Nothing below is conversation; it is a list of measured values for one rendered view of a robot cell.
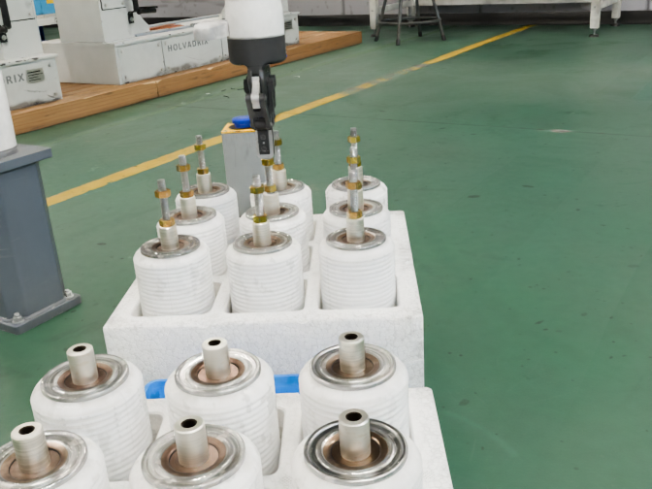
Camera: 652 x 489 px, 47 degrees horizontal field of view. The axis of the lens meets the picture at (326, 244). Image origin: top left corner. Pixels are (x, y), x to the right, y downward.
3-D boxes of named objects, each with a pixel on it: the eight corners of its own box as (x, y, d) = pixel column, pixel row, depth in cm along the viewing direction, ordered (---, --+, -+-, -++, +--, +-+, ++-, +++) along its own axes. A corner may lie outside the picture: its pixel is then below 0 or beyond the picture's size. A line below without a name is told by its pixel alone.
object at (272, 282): (289, 343, 107) (279, 225, 100) (322, 372, 99) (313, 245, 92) (228, 363, 103) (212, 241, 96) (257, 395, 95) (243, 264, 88)
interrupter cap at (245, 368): (167, 402, 62) (165, 394, 62) (183, 355, 69) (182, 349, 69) (256, 398, 62) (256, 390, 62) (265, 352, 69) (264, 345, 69)
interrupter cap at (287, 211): (288, 225, 101) (287, 220, 101) (237, 222, 103) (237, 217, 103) (306, 207, 108) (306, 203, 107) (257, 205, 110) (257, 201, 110)
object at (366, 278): (365, 392, 94) (359, 260, 87) (311, 368, 100) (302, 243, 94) (412, 362, 100) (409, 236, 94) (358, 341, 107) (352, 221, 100)
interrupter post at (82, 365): (68, 389, 65) (61, 356, 64) (77, 374, 67) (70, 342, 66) (95, 388, 65) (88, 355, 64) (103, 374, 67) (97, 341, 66)
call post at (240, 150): (239, 298, 139) (220, 133, 127) (244, 282, 145) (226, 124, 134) (277, 296, 138) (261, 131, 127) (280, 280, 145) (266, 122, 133)
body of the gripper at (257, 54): (281, 32, 92) (287, 108, 95) (287, 25, 100) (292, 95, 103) (221, 35, 92) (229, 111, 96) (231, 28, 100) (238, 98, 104)
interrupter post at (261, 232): (267, 241, 96) (265, 216, 95) (275, 245, 94) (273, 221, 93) (249, 244, 95) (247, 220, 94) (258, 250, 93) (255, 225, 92)
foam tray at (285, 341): (124, 449, 97) (101, 327, 91) (187, 314, 134) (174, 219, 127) (425, 441, 95) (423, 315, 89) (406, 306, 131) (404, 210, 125)
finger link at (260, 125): (256, 115, 100) (260, 152, 102) (253, 120, 97) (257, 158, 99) (268, 115, 100) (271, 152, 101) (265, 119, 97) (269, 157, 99)
